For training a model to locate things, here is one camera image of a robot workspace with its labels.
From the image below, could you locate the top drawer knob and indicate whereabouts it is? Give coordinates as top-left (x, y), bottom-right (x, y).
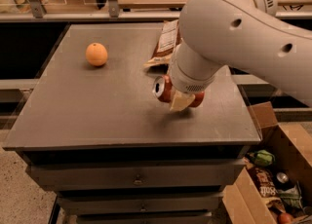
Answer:
top-left (133, 174), bottom-right (143, 186)

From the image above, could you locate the green snack bag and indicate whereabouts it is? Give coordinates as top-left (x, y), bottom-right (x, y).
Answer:
top-left (250, 150), bottom-right (275, 167)

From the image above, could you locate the cardboard box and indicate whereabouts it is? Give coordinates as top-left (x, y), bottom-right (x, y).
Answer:
top-left (223, 102), bottom-right (312, 224)

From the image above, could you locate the red apple in box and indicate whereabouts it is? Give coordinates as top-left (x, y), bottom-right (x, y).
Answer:
top-left (278, 212), bottom-right (293, 224)

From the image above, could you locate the red coke can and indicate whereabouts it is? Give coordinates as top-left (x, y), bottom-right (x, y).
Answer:
top-left (152, 75), bottom-right (205, 108)

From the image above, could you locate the silver can in box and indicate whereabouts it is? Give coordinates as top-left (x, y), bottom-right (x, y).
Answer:
top-left (275, 172), bottom-right (293, 190)

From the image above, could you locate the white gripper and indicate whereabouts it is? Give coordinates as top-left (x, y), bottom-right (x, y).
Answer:
top-left (169, 56), bottom-right (216, 111)

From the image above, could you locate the metal rail with brackets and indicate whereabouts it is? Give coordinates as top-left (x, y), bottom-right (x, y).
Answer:
top-left (0, 0), bottom-right (187, 22)

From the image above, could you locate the brown snack bag in box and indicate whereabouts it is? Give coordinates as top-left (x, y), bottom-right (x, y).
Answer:
top-left (246, 163), bottom-right (286, 213)

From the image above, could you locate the orange fruit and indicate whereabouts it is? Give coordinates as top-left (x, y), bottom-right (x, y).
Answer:
top-left (86, 43), bottom-right (108, 66)

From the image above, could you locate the brown chip bag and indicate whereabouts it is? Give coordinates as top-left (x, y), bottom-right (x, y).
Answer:
top-left (143, 19), bottom-right (181, 68)

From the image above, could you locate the green wrapper in box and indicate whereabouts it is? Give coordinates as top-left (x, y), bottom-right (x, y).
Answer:
top-left (279, 185), bottom-right (302, 209)

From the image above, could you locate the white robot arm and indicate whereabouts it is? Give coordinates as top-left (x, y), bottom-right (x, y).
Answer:
top-left (169, 0), bottom-right (312, 107)

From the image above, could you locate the grey drawer cabinet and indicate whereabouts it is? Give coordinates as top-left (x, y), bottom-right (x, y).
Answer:
top-left (5, 23), bottom-right (260, 224)

